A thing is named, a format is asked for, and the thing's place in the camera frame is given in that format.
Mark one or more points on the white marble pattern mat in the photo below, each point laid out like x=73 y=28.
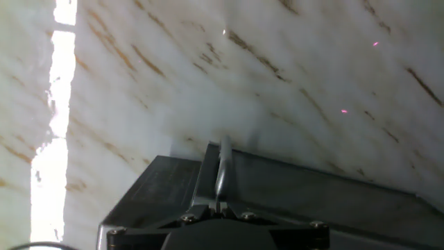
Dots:
x=277 y=87

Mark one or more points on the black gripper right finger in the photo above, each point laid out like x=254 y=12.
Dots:
x=298 y=232

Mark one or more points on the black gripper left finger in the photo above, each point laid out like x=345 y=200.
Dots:
x=145 y=232

